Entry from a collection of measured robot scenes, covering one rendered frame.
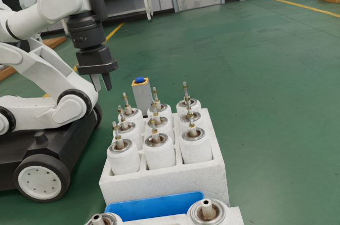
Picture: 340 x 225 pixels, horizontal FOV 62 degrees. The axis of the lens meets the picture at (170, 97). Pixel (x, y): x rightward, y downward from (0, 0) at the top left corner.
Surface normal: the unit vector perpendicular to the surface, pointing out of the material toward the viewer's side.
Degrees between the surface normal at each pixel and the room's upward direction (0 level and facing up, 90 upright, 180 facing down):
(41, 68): 112
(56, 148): 45
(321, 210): 0
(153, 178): 90
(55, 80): 90
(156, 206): 88
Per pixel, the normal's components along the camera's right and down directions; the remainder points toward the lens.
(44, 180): -0.02, 0.40
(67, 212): -0.18, -0.90
